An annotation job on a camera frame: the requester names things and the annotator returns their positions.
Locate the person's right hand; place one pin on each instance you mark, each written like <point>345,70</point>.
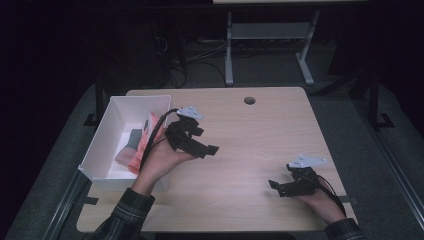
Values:
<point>325,203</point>

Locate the white box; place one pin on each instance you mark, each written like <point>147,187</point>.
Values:
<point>113,133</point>

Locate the grey knit glove pink cuff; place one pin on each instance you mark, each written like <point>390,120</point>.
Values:
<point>128,150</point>

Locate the aluminium floor rail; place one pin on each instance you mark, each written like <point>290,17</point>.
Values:
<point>63,206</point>
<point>393,160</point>

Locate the grey metal table frame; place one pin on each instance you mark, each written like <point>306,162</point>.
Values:
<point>270,30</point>

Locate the person's left hand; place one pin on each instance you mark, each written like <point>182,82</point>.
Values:
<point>160,163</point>

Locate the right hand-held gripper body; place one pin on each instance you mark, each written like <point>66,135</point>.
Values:
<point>305,183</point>

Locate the black tape strip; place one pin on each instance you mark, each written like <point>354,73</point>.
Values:
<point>90,200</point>
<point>351,200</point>

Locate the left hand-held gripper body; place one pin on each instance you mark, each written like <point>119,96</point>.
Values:
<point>180,138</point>

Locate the black stand leg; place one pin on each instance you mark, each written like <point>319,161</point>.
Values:
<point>99,100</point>
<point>374,100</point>

